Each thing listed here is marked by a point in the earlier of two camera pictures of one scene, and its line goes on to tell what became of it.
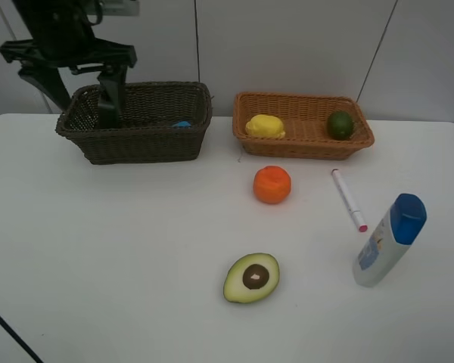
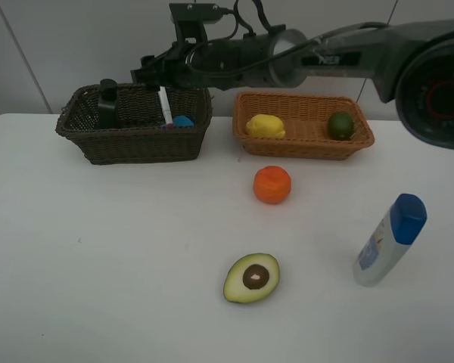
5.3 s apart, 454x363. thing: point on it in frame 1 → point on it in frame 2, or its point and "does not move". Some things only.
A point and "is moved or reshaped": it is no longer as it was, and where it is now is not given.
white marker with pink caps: [348, 200] → [166, 107]
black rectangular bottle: [109, 113] does not move
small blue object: [181, 124] is moved or reshaped
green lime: [340, 125] does not move
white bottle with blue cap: [393, 236] does not move
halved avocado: [251, 277] does not move
